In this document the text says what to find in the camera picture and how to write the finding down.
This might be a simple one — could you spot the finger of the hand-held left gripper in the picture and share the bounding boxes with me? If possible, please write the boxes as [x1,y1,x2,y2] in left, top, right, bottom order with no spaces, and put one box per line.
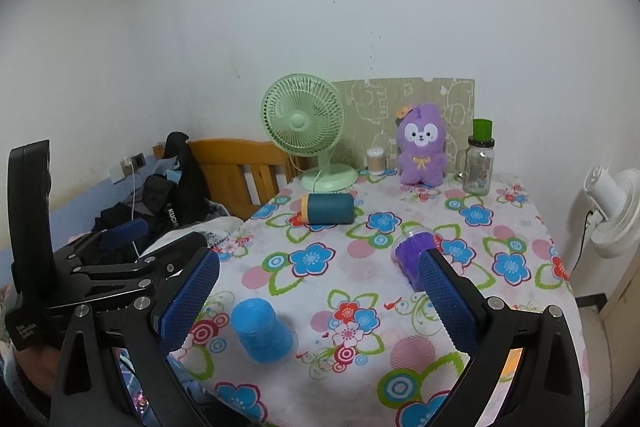
[54,219,150,268]
[47,231,209,309]

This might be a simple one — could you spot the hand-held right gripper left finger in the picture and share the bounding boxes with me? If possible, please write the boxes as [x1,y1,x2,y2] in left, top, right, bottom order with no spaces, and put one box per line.
[49,248,222,427]

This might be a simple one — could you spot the beige patterned board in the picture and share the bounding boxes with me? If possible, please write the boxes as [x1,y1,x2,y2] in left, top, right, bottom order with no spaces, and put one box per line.
[334,77,476,176]

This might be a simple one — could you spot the black bag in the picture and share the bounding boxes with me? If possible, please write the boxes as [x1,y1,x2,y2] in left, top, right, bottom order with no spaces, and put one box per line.
[92,132,212,239]

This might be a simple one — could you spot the green desk fan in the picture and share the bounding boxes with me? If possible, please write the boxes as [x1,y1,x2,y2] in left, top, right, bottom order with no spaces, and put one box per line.
[261,72,359,194]

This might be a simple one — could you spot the teal cup with orange rim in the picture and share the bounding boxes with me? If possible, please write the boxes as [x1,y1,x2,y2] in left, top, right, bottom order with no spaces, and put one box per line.
[301,193,356,226]

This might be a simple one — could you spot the white printed cloth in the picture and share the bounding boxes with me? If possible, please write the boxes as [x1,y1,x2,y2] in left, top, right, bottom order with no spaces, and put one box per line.
[147,216,247,260]

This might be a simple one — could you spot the blue plastic cup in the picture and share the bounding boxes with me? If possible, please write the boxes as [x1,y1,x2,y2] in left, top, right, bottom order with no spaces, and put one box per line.
[230,298,296,364]

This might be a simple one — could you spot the purple plastic cup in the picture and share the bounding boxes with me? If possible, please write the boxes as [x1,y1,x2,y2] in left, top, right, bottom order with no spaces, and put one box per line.
[393,229,444,293]

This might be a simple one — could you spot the black fan cable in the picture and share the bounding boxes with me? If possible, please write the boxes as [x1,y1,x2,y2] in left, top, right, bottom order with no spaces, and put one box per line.
[570,206,599,299]

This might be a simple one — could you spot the floral tablecloth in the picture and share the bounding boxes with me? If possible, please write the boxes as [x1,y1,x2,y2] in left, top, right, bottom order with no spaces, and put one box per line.
[167,172,584,427]

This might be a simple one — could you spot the cotton swab jar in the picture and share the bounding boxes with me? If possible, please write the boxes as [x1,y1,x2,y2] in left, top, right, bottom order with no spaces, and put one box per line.
[366,147,386,176]

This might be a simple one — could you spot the white charging cable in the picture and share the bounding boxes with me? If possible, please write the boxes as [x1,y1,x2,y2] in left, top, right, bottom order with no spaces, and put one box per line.
[129,163,142,258]

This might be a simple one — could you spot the white standing fan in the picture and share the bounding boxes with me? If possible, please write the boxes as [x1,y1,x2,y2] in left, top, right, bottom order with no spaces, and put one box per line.
[584,164,640,263]

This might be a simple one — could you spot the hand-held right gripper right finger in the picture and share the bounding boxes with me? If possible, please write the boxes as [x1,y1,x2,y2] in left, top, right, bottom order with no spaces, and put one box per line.
[416,249,587,427]

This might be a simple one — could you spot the wooden bed headboard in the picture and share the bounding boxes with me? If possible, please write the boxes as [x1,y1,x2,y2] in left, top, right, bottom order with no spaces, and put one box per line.
[154,138,307,222]

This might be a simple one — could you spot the clear bottle with green cap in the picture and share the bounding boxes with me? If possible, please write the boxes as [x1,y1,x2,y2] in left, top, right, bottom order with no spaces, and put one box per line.
[463,119,496,195]

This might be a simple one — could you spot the purple plush toy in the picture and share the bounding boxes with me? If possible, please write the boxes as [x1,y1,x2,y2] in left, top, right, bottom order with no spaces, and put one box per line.
[395,103,449,186]

